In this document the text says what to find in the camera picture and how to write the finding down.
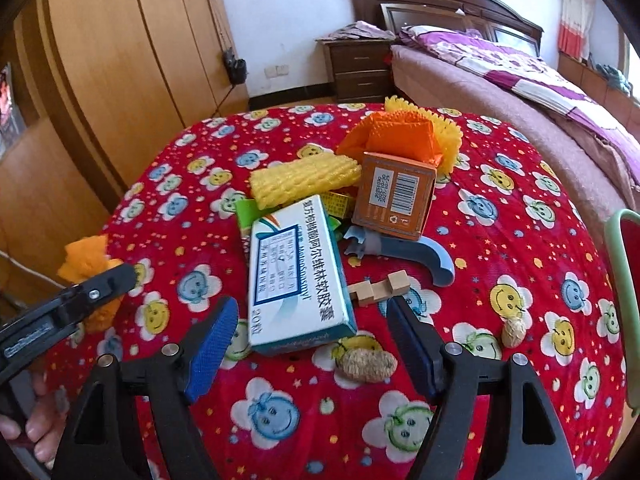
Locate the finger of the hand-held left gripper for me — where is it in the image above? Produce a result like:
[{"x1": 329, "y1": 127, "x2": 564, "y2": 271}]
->
[{"x1": 50, "y1": 262, "x2": 138, "y2": 322}]

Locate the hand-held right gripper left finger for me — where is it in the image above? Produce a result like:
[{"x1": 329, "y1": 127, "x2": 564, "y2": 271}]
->
[{"x1": 52, "y1": 296, "x2": 240, "y2": 480}]

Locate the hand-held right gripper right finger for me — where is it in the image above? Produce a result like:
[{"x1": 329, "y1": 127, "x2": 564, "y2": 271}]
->
[{"x1": 386, "y1": 297, "x2": 578, "y2": 480}]

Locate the small orange foam net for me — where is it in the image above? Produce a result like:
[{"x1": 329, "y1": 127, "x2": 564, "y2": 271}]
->
[{"x1": 56, "y1": 234, "x2": 126, "y2": 333}]

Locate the wooden puzzle block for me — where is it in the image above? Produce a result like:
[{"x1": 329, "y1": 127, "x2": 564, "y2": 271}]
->
[{"x1": 347, "y1": 269, "x2": 410, "y2": 307}]

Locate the white medicine box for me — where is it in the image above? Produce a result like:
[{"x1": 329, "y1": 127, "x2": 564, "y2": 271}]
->
[{"x1": 248, "y1": 194, "x2": 357, "y2": 357}]

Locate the green paper box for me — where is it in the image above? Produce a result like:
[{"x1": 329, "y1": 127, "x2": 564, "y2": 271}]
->
[{"x1": 235, "y1": 199, "x2": 271, "y2": 266}]

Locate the orange cardboard box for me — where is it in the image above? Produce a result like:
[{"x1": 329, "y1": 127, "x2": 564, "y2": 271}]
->
[{"x1": 351, "y1": 151, "x2": 438, "y2": 242}]

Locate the small yellow box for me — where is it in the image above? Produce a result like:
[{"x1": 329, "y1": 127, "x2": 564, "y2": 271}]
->
[{"x1": 320, "y1": 190, "x2": 357, "y2": 221}]

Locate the long yellow foam net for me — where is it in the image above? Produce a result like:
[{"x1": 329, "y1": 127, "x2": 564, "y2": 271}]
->
[{"x1": 249, "y1": 152, "x2": 362, "y2": 209}]

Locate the person's left hand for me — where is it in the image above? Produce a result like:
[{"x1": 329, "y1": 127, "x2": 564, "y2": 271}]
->
[{"x1": 0, "y1": 372, "x2": 63, "y2": 468}]

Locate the peanut in shell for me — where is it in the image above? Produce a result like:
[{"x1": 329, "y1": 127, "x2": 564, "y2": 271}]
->
[
  {"x1": 336, "y1": 347, "x2": 398, "y2": 383},
  {"x1": 501, "y1": 312, "x2": 528, "y2": 348}
]

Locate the red smiley flower tablecloth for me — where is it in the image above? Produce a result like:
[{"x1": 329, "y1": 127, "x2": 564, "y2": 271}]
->
[{"x1": 30, "y1": 102, "x2": 628, "y2": 480}]

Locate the short yellow foam net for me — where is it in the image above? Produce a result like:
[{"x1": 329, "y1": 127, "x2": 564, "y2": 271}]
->
[{"x1": 384, "y1": 95, "x2": 463, "y2": 186}]

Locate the wooden wardrobe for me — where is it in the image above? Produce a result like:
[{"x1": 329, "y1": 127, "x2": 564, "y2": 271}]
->
[{"x1": 0, "y1": 0, "x2": 251, "y2": 306}]

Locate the large orange foam net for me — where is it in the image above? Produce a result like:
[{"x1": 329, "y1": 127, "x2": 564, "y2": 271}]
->
[{"x1": 336, "y1": 111, "x2": 443, "y2": 168}]

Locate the green framed red chair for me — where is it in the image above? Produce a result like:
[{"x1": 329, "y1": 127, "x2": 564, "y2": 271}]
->
[{"x1": 604, "y1": 208, "x2": 640, "y2": 391}]

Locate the bed with pink bedspread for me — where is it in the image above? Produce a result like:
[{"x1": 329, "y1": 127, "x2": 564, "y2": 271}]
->
[{"x1": 390, "y1": 25, "x2": 640, "y2": 241}]

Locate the black hanging bag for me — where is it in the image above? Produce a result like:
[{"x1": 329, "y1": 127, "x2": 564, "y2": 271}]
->
[{"x1": 200, "y1": 0, "x2": 248, "y2": 86}]

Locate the dark wooden nightstand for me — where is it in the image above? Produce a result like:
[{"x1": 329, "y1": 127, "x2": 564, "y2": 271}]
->
[{"x1": 315, "y1": 37, "x2": 401, "y2": 103}]

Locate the purple patterned quilt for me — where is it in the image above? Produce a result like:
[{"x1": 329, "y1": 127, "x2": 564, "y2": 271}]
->
[{"x1": 400, "y1": 25, "x2": 640, "y2": 161}]

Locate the low wooden cabinet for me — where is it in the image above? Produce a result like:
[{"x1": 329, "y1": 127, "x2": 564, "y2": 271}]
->
[{"x1": 557, "y1": 52, "x2": 640, "y2": 131}]

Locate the pink clothing pile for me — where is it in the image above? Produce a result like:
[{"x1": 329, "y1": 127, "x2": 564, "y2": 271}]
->
[{"x1": 316, "y1": 21, "x2": 396, "y2": 42}]

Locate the blue clothes heap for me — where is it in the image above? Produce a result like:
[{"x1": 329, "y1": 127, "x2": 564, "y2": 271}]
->
[{"x1": 592, "y1": 64, "x2": 632, "y2": 93}]

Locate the window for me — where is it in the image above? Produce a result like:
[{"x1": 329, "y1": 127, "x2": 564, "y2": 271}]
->
[{"x1": 618, "y1": 25, "x2": 640, "y2": 93}]

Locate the white and red curtain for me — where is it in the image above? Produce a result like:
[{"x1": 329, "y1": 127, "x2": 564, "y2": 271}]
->
[{"x1": 557, "y1": 0, "x2": 596, "y2": 58}]

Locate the wall poster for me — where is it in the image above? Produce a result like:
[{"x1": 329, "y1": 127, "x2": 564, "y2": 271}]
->
[{"x1": 0, "y1": 62, "x2": 26, "y2": 156}]

